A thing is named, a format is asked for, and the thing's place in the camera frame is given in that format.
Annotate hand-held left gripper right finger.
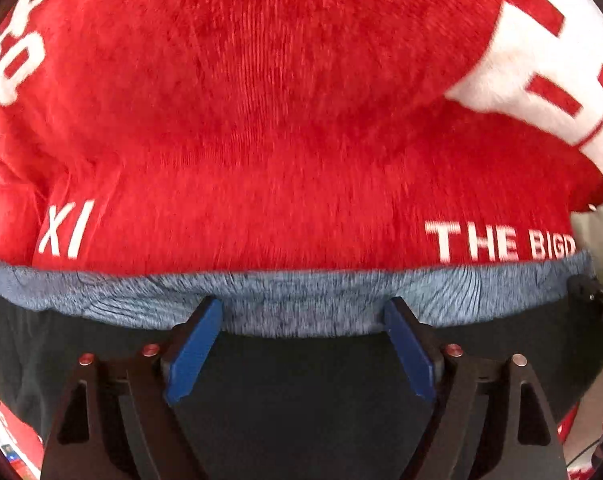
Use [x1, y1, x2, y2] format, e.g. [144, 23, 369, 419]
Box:
[384, 297, 568, 480]

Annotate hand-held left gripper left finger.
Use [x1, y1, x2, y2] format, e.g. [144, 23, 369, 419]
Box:
[41, 296, 224, 480]

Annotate black pants with patterned waistband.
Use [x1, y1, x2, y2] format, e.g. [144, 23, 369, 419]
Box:
[0, 251, 603, 480]

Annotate red printed blanket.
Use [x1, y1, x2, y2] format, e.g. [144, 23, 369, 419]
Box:
[0, 0, 603, 480]

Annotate black cable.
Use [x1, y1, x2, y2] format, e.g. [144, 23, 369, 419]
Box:
[566, 437, 603, 467]

